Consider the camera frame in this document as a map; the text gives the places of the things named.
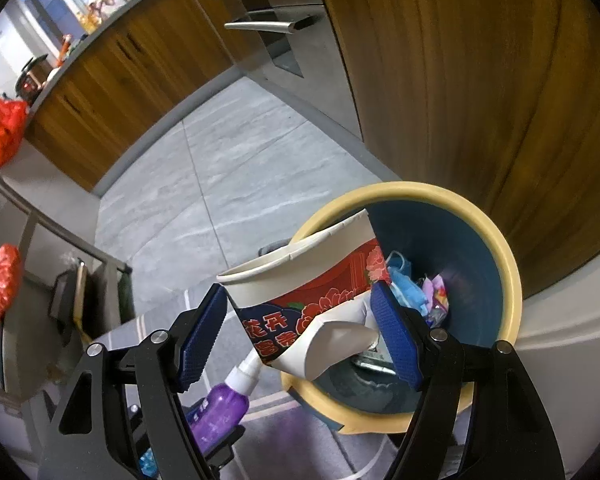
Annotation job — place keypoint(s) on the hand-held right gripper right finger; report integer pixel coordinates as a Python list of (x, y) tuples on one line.
[(395, 340)]

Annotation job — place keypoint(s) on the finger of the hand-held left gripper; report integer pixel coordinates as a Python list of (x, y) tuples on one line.
[(225, 442)]

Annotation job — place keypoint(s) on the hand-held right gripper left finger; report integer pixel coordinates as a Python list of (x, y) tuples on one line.
[(202, 335)]

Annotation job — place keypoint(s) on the purple spray bottle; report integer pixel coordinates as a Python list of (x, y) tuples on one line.
[(220, 405)]

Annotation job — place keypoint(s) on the blue face mask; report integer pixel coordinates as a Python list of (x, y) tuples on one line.
[(405, 292)]

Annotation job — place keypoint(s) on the pink snack packet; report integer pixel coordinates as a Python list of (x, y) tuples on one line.
[(436, 295)]

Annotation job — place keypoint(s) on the blue bin with yellow rim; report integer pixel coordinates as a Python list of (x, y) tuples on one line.
[(455, 240)]

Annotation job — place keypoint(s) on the red printed paper cup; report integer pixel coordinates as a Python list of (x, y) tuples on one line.
[(300, 270)]

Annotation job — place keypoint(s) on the grey floor mat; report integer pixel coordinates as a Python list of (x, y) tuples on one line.
[(300, 440)]

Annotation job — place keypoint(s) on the dark green cloth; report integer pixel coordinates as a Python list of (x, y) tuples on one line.
[(126, 295)]

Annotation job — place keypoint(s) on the black box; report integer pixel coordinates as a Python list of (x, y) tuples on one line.
[(62, 290)]

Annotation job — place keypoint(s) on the metal rack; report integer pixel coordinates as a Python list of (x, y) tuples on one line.
[(80, 244)]

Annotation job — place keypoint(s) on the tall wooden cabinet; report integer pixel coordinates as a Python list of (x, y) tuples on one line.
[(455, 85)]

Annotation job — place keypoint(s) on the wooden kitchen cabinet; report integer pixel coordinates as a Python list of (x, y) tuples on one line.
[(130, 75)]

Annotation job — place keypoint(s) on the steel oven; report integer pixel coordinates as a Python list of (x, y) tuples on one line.
[(320, 75)]

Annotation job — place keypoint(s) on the black rice cooker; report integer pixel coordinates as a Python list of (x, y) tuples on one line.
[(30, 82)]

